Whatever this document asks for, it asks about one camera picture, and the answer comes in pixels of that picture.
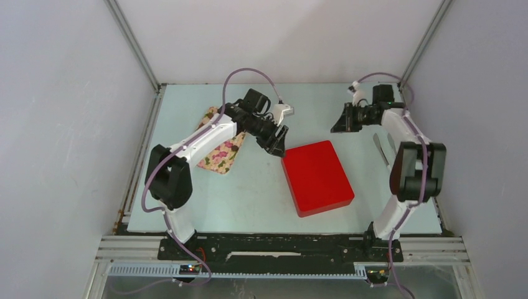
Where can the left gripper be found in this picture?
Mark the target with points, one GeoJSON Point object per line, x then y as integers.
{"type": "Point", "coordinates": [278, 147]}

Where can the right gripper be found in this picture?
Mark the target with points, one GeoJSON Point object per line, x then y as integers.
{"type": "Point", "coordinates": [347, 120]}

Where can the metal tongs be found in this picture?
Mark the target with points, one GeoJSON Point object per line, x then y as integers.
{"type": "Point", "coordinates": [387, 158]}

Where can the red box lid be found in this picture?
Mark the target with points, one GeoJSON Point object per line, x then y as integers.
{"type": "Point", "coordinates": [316, 179]}

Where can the floral tray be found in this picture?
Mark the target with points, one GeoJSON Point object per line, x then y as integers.
{"type": "Point", "coordinates": [221, 159]}

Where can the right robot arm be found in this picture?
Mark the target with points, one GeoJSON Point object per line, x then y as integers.
{"type": "Point", "coordinates": [416, 175]}

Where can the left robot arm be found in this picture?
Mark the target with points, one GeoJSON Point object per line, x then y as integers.
{"type": "Point", "coordinates": [168, 176]}

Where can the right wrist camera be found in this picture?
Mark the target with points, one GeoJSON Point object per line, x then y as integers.
{"type": "Point", "coordinates": [358, 95]}

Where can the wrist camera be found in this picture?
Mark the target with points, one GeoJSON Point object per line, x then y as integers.
{"type": "Point", "coordinates": [358, 95]}
{"type": "Point", "coordinates": [280, 111]}

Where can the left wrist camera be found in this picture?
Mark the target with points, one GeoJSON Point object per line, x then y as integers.
{"type": "Point", "coordinates": [280, 111]}

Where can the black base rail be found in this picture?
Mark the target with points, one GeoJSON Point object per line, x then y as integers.
{"type": "Point", "coordinates": [282, 254]}

